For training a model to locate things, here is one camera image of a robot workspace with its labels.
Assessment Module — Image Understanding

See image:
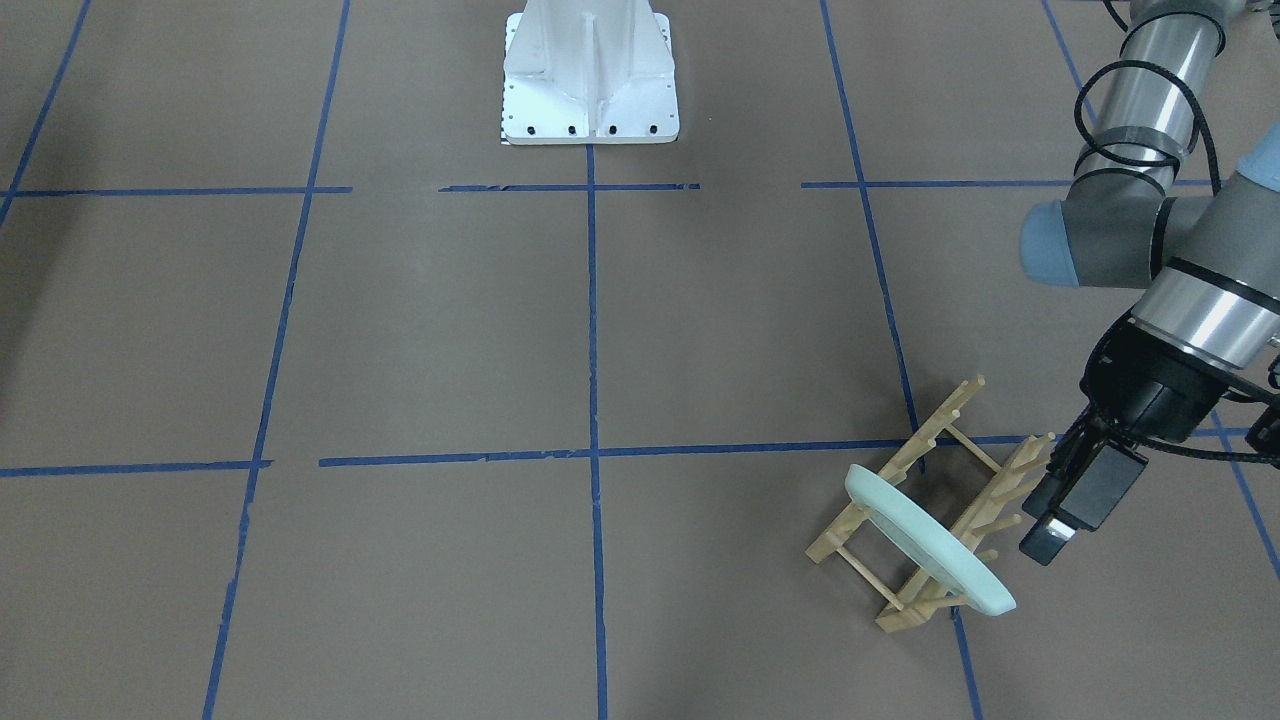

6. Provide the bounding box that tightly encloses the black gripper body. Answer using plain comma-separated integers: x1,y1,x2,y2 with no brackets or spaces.
1080,318,1228,443

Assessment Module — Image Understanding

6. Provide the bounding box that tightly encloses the light green plate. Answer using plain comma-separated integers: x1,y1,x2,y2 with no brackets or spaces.
844,464,1018,616

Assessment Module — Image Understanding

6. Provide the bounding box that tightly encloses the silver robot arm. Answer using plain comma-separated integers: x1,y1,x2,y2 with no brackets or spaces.
1020,1,1279,565

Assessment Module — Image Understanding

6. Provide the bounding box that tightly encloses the wooden dish rack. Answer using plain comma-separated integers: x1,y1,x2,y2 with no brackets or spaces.
805,374,1056,633

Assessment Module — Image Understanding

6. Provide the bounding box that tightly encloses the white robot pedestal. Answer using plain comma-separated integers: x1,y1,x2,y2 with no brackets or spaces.
500,1,681,146

